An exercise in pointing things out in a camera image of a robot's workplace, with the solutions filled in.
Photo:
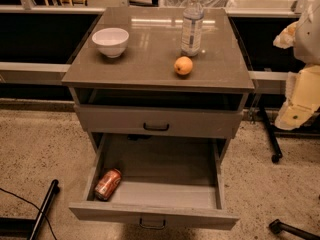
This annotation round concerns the black wheeled stand leg right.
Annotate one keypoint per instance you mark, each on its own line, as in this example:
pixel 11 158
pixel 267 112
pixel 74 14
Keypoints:
pixel 275 158

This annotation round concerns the white ceramic bowl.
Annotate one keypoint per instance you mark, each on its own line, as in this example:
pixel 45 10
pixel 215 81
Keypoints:
pixel 111 42

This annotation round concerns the clear plastic water bottle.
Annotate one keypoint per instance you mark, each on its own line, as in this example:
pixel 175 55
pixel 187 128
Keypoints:
pixel 192 23

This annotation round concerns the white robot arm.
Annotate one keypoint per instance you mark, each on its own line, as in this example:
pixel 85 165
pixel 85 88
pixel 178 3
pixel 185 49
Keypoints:
pixel 303 36

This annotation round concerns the black stand foot bottom right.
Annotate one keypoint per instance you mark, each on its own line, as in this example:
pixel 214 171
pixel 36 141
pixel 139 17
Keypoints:
pixel 277 227

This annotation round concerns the closed grey top drawer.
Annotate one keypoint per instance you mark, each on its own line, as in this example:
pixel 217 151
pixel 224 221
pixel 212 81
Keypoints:
pixel 183 122

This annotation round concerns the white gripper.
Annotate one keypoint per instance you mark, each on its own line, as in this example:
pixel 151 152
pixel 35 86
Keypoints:
pixel 308 39

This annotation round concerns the black middle drawer handle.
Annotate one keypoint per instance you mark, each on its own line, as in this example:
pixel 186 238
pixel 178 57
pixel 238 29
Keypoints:
pixel 152 225

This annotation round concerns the black floor stand leg left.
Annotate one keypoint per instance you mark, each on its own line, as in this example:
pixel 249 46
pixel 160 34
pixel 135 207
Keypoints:
pixel 44 209

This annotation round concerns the orange fruit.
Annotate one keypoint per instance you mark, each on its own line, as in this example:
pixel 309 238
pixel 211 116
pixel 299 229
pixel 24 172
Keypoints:
pixel 183 65

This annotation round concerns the open grey middle drawer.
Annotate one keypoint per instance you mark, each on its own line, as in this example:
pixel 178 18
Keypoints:
pixel 176 179

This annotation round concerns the grey drawer cabinet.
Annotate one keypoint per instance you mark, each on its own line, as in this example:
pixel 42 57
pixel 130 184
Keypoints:
pixel 144 76

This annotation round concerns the black top drawer handle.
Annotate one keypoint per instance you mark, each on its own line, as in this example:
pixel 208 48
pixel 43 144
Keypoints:
pixel 149 127

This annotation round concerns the red coke can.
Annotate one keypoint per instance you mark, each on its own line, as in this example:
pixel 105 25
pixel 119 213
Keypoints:
pixel 107 184

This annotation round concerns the black drawer handle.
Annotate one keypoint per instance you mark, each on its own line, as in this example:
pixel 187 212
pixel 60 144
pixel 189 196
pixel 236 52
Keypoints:
pixel 152 225
pixel 149 127

